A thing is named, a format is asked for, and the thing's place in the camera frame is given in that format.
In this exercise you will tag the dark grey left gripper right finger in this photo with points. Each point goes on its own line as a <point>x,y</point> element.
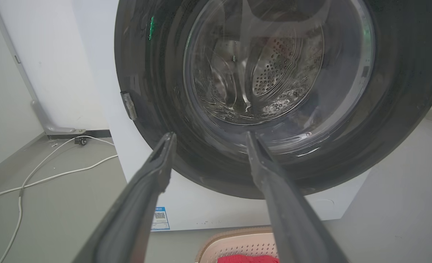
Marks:
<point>292,219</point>

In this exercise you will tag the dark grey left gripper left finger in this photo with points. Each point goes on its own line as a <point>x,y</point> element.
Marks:
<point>135,215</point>

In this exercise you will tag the white washing machine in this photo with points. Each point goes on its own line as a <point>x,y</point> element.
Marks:
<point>216,208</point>

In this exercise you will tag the dark round washing machine door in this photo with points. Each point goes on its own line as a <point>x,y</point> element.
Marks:
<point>394,91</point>

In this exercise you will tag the blue QR code sticker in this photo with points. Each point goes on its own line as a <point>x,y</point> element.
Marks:
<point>160,218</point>

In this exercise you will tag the pink plastic laundry basket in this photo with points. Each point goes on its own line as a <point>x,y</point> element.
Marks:
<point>238,245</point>

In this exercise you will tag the red cloth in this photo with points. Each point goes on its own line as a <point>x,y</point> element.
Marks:
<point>247,259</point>

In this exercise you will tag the small black caster wheel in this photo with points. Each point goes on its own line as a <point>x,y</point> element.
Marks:
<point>81,140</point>

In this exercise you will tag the grey partition frame with caster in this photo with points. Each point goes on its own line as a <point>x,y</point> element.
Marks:
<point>37,106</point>

